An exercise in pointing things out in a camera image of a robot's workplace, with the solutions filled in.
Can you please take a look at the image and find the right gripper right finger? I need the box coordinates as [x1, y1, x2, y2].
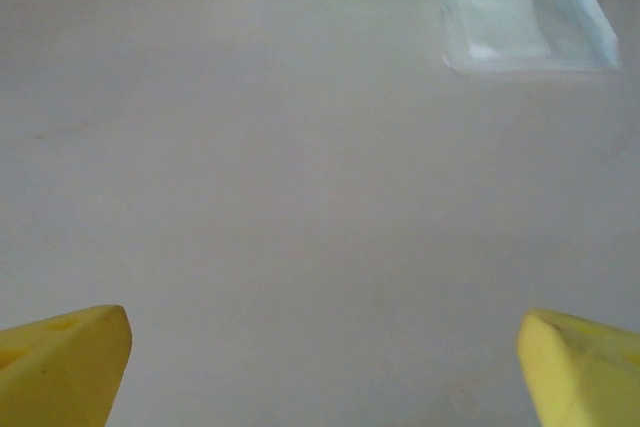
[517, 309, 640, 427]

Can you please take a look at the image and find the flat clear plastic sachet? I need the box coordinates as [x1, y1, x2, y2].
[438, 0, 624, 76]

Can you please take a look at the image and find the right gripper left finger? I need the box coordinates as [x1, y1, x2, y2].
[0, 304, 134, 427]

